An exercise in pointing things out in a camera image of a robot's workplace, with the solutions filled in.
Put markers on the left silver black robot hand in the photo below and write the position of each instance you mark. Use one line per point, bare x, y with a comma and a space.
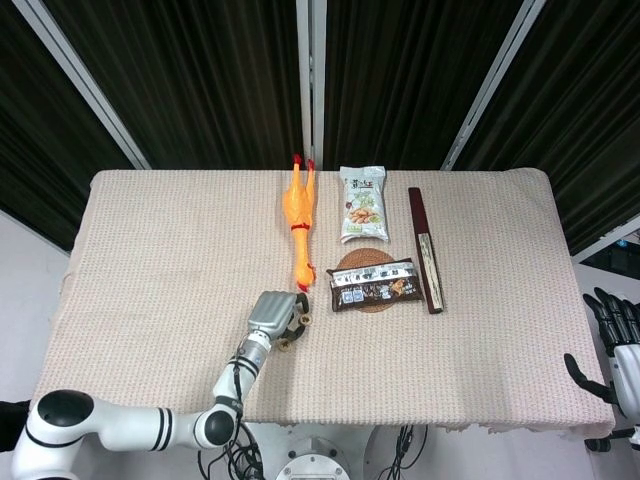
270, 312

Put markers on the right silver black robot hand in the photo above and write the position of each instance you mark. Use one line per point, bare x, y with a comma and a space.
627, 375

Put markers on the wooden chess piece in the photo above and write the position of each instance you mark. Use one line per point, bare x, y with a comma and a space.
286, 345
307, 319

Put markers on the black stand foot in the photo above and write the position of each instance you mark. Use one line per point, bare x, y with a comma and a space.
600, 442

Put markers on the yellow rubber chicken toy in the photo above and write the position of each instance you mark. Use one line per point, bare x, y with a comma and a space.
298, 210

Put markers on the brown snack bag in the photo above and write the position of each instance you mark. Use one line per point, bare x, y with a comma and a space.
375, 290

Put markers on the round woven rattan coaster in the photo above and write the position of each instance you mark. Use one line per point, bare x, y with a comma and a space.
365, 257

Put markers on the beige waffle tablecloth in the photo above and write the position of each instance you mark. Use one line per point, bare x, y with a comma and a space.
175, 225

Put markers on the white snack bag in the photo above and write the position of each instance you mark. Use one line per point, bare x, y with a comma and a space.
364, 210

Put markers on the white grey robot torso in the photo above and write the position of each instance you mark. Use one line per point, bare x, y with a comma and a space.
312, 467

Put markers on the dark red folded fan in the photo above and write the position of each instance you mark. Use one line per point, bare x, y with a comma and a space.
422, 240

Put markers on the dark curtain panel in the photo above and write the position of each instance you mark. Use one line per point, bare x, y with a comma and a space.
190, 75
590, 125
35, 150
410, 75

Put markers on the black fabric bag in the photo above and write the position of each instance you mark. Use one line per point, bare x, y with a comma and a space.
11, 417

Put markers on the grey aluminium frame rail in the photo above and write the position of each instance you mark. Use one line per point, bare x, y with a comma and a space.
607, 240

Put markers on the grey aluminium frame post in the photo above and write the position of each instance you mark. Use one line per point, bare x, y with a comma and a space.
80, 80
311, 75
495, 80

